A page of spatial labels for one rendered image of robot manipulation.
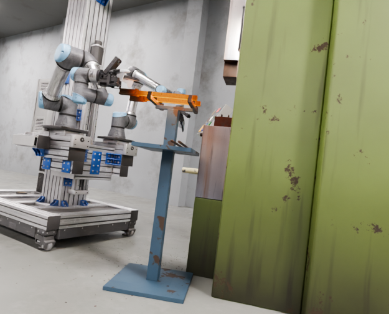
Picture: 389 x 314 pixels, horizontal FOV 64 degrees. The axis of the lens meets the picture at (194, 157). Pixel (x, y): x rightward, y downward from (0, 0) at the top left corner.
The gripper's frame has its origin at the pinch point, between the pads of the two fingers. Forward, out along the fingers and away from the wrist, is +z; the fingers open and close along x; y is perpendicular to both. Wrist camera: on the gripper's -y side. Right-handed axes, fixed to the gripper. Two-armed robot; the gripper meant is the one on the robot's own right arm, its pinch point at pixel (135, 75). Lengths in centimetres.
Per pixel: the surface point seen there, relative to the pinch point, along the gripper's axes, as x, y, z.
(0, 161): -607, 88, -581
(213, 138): -34, 25, 42
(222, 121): -36, 14, 46
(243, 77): -6, -5, 56
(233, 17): -43, -55, 44
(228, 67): -48, -24, 45
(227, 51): -43, -33, 43
